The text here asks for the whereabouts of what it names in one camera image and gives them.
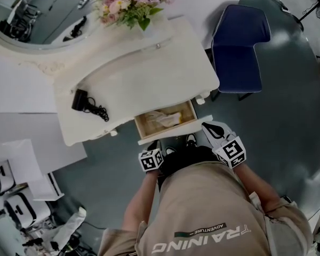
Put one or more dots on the oval mirror with white frame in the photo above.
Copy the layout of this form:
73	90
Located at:
42	15

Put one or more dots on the blue chair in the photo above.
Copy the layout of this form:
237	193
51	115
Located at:
237	55

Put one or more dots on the white dressing table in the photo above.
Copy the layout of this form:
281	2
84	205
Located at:
149	84

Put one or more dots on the person's right forearm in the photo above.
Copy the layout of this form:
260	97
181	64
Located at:
256	188

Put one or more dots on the person's black trousers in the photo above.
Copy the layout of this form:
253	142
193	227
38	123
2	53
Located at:
186	160

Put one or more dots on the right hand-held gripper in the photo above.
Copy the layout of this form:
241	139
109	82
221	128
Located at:
232	151

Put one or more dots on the wooden drawer with white front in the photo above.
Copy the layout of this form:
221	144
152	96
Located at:
170	133

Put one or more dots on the cream cloth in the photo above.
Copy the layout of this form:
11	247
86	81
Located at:
162	119

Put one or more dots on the person's right shoe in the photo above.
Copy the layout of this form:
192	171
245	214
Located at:
191	139

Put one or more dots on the white appliance with black panel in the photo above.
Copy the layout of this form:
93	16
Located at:
1	176
22	209

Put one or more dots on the white open box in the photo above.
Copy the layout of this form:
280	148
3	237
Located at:
49	188

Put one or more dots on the person's beige shirt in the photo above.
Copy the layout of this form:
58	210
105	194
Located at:
202	212

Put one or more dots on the person's shoe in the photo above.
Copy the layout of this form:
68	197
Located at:
170	151
191	139

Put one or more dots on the person's left forearm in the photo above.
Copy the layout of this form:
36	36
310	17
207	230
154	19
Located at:
141	196

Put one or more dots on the pink flower bouquet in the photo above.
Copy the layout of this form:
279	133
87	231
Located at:
133	1

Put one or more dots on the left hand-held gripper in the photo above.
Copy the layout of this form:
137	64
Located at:
150	161

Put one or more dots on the person's left shoe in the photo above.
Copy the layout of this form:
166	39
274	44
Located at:
170	151

